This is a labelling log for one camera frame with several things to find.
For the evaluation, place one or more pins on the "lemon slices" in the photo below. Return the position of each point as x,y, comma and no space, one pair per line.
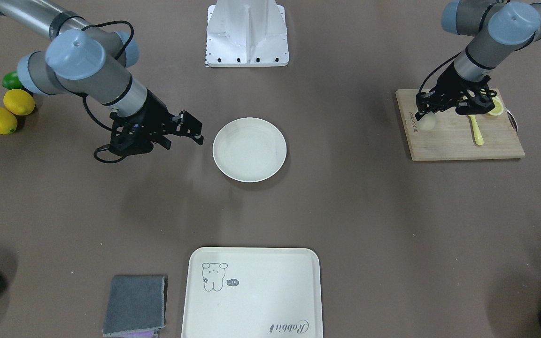
499,107

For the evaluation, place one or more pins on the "cream rabbit tray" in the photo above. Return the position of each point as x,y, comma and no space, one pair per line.
249,292

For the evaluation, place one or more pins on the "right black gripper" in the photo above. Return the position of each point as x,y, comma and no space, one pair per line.
158,112

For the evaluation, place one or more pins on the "cream round plate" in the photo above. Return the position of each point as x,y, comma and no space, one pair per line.
249,150

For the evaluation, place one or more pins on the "folded grey cloth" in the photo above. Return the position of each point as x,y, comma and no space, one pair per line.
136,306

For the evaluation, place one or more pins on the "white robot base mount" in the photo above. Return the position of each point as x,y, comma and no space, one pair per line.
246,33

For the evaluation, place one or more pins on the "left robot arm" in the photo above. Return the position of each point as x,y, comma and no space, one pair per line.
497,28

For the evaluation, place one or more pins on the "yellow plastic knife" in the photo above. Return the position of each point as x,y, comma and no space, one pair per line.
476,132

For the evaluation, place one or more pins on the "green lime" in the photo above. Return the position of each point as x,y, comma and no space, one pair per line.
12,81

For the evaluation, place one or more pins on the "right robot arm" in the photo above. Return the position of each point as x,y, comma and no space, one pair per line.
84,60

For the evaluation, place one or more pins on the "white steamed bun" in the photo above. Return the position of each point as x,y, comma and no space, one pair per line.
427,122

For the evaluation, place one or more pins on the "yellow lemon near lime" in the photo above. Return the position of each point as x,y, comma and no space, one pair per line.
19,102

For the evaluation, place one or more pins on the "bamboo cutting board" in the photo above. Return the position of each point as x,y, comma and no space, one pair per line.
451,139

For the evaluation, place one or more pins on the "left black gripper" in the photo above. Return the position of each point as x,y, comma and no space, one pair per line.
450,80

